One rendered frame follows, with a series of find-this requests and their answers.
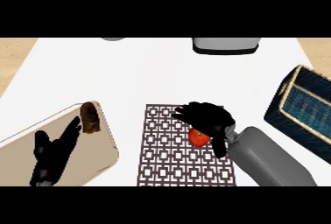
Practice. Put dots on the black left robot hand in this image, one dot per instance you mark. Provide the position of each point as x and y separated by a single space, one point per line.
51 157

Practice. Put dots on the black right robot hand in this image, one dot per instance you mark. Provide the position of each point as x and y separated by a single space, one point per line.
207 118

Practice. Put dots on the red tomato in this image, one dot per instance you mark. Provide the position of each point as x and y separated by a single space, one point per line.
198 138

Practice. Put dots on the brown patterned placemat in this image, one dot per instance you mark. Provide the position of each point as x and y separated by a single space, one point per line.
180 160

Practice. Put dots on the dark blue wicker basket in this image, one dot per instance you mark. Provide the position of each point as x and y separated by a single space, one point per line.
301 113

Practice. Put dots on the beige cutting board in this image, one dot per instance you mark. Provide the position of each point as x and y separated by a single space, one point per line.
63 145

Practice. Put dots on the brown bread piece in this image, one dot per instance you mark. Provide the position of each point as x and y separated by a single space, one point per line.
90 118

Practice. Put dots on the grey appliance with black base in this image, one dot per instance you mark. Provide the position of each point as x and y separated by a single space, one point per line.
224 46

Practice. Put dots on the grey round object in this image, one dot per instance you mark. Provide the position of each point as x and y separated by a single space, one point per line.
112 38

